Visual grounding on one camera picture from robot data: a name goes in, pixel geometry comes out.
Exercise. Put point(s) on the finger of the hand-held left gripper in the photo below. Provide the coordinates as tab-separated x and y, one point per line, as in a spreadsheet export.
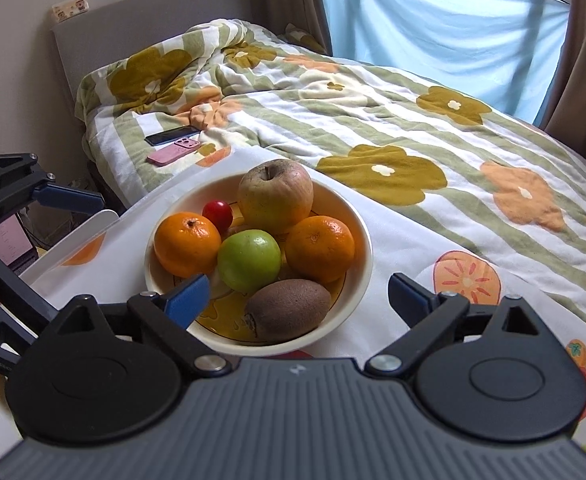
73	200
18	290

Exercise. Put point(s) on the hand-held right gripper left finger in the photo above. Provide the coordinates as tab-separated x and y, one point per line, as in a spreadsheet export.
190	301

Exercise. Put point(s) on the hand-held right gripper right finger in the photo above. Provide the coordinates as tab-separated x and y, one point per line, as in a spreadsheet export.
413	298

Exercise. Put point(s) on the orange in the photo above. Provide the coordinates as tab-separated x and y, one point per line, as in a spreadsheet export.
187	245
320	247

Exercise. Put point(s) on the yellow duck print plate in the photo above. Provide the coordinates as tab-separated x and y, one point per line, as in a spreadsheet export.
348	300

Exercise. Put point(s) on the green apple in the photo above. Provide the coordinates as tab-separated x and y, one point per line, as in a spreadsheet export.
249	260

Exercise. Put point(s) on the red cherry tomato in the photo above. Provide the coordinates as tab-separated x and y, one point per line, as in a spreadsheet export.
218	215

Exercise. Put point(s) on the brown kiwi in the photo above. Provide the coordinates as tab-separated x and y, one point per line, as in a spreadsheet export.
288	308

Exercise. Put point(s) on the wrinkled yellow apple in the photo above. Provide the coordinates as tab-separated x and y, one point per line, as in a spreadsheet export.
275	195

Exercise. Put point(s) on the white persimmon print tablecloth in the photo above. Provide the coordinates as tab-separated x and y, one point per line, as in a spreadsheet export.
403	255

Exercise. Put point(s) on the laptop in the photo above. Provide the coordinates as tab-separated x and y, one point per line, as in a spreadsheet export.
15	240

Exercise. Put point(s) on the pink phone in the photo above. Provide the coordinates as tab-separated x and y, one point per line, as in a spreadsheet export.
173	152

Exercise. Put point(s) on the black phone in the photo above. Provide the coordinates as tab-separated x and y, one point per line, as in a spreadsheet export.
170	135

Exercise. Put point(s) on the floral striped blanket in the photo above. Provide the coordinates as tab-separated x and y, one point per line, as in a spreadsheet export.
373	125

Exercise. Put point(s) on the grey headboard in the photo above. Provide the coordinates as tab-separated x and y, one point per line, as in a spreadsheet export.
138	25

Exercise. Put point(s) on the small printed pouch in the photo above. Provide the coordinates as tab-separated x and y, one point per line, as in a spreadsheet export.
70	11

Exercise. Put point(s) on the light blue window cloth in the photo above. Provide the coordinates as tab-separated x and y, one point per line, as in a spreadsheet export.
438	30

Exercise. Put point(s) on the floral pillow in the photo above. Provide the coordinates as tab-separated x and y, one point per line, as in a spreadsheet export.
300	35

